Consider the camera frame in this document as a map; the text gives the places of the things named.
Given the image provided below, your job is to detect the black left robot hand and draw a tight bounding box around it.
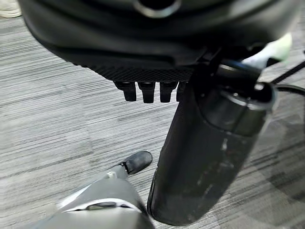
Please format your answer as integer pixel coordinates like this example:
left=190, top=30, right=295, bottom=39
left=18, top=0, right=302, bottom=227

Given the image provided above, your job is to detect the black cable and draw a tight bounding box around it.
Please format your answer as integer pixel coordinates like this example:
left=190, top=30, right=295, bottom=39
left=274, top=84, right=305, bottom=95
left=270, top=49, right=305, bottom=84

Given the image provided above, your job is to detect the dark robot foot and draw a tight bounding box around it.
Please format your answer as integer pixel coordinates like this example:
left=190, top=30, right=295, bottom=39
left=123, top=150, right=153, bottom=175

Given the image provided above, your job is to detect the silver robot leg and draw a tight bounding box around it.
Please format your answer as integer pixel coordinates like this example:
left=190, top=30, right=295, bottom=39
left=21, top=164, right=155, bottom=229

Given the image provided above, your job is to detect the person's foot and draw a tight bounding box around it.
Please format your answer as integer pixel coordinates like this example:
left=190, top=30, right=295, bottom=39
left=0, top=0, right=23, bottom=18
left=240, top=32, right=294, bottom=70

